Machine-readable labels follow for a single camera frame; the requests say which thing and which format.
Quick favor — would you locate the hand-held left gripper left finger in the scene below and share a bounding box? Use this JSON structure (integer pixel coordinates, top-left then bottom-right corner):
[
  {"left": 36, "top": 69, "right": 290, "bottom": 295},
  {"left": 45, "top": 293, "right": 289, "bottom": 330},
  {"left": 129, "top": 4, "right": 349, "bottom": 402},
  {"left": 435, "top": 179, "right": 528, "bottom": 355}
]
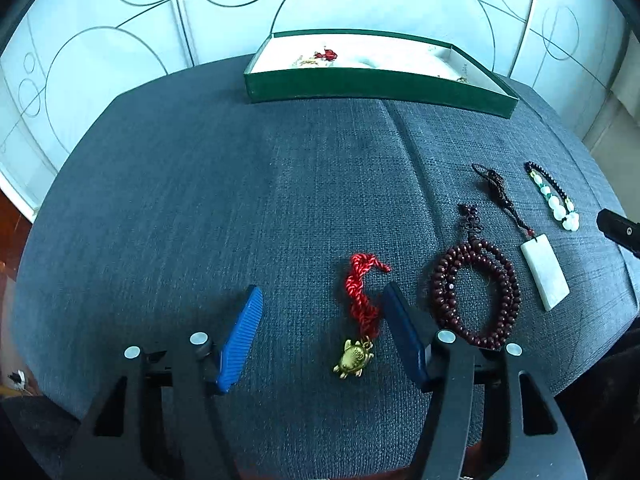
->
[{"left": 70, "top": 285, "right": 264, "bottom": 480}]

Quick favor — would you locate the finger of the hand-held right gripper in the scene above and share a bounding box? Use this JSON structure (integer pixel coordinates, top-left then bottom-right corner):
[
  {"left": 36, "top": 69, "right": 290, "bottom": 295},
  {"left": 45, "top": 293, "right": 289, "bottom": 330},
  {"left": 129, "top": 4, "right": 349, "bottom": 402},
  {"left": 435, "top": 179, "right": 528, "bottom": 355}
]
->
[{"left": 597, "top": 208, "right": 640, "bottom": 258}]

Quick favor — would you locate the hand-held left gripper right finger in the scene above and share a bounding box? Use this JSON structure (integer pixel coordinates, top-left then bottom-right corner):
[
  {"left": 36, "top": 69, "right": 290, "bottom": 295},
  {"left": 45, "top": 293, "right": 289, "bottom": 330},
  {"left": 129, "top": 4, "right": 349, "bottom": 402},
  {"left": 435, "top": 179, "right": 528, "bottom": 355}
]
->
[{"left": 382, "top": 281, "right": 583, "bottom": 480}]

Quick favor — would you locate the red cord gold turtle charm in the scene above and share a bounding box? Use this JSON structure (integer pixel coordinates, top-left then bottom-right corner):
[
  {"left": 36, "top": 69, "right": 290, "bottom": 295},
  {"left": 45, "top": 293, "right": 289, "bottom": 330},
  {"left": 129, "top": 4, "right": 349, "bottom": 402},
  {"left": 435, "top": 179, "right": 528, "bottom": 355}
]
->
[{"left": 332, "top": 253, "right": 393, "bottom": 377}]

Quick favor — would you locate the green shallow cardboard box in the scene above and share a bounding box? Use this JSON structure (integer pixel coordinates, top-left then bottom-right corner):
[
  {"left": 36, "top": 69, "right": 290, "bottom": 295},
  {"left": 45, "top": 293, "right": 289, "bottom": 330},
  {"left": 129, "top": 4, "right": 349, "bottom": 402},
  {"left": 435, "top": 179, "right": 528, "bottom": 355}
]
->
[{"left": 243, "top": 29, "right": 521, "bottom": 119}]

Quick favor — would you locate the red cord round gold charm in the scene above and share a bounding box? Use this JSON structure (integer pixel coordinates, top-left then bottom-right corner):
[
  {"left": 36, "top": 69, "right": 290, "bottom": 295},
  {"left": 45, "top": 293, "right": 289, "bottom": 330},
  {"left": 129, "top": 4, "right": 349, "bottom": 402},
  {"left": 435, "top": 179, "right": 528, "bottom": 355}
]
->
[{"left": 295, "top": 49, "right": 341, "bottom": 68}]

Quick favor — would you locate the white sliding wardrobe door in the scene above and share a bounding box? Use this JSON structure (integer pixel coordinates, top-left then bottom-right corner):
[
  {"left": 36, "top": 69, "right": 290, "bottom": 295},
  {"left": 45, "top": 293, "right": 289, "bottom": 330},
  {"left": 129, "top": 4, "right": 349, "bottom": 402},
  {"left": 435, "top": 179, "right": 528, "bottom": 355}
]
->
[
  {"left": 165, "top": 0, "right": 538, "bottom": 86},
  {"left": 0, "top": 0, "right": 196, "bottom": 221},
  {"left": 510, "top": 0, "right": 631, "bottom": 146}
]

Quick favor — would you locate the dark red bead bracelet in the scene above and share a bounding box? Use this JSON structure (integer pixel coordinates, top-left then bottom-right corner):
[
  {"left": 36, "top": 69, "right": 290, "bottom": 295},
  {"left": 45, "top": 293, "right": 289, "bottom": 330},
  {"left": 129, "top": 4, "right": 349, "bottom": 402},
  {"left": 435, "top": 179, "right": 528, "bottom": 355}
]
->
[{"left": 431, "top": 203, "right": 522, "bottom": 351}]

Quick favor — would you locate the white stone dark bead bracelet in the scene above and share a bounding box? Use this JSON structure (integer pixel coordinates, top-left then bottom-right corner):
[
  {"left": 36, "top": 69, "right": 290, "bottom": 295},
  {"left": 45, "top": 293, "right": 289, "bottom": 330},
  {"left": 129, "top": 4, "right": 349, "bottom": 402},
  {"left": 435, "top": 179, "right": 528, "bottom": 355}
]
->
[{"left": 524, "top": 161, "right": 582, "bottom": 231}]

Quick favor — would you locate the white jade pendant dark cord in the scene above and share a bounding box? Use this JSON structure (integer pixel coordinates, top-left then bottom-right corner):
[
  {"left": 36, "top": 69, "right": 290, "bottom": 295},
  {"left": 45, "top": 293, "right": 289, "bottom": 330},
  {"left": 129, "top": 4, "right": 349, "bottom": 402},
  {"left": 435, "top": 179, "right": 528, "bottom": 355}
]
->
[{"left": 471, "top": 162, "right": 571, "bottom": 311}]

